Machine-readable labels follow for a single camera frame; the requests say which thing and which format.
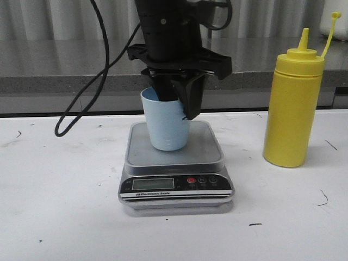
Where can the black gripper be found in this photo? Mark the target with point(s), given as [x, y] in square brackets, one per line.
[189, 89]

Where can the light blue plastic cup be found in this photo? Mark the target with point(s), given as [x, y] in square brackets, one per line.
[166, 123]

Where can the yellow squeeze bottle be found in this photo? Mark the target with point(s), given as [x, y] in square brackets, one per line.
[294, 95]

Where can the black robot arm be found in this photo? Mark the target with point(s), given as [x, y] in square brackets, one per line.
[171, 29]

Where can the silver digital kitchen scale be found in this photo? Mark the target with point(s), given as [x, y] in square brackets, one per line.
[193, 179]

